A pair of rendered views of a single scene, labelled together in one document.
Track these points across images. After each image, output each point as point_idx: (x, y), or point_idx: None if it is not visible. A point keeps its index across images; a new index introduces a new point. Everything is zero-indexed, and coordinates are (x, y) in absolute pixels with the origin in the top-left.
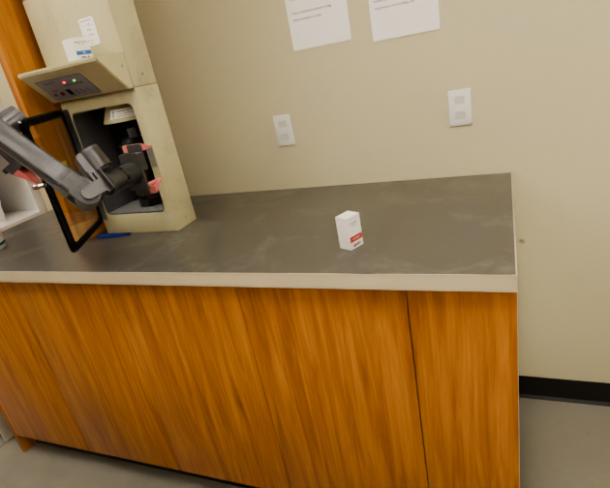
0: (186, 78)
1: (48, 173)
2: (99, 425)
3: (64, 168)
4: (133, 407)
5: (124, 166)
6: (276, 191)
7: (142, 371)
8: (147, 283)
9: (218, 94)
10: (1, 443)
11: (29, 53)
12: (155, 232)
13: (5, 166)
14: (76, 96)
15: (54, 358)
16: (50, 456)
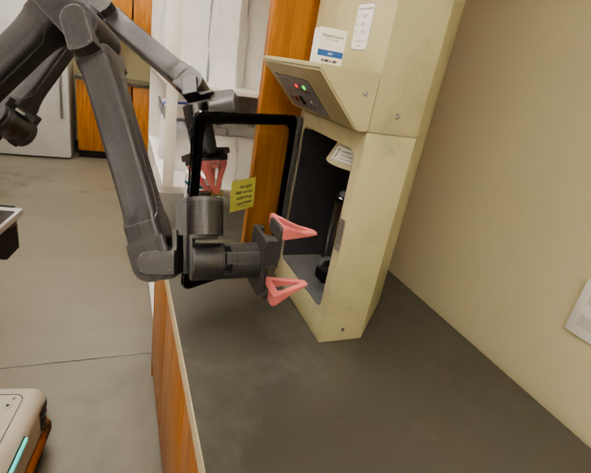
0: (492, 144)
1: (124, 205)
2: (163, 432)
3: (145, 210)
4: (172, 462)
5: (239, 247)
6: (507, 382)
7: (180, 454)
8: (188, 408)
9: (522, 190)
10: (151, 350)
11: (306, 36)
12: (299, 318)
13: None
14: (309, 109)
15: (165, 347)
16: (155, 399)
